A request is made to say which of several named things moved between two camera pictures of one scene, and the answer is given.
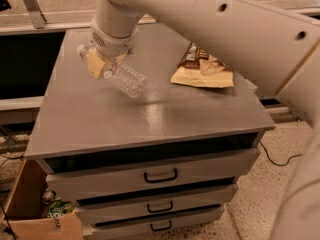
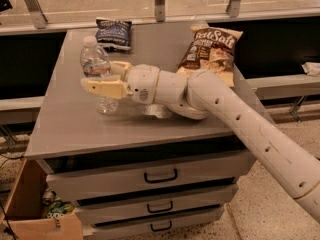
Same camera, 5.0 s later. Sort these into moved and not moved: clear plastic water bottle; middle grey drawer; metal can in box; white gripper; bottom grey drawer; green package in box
Moved: clear plastic water bottle; white gripper
Not moved: bottom grey drawer; metal can in box; middle grey drawer; green package in box
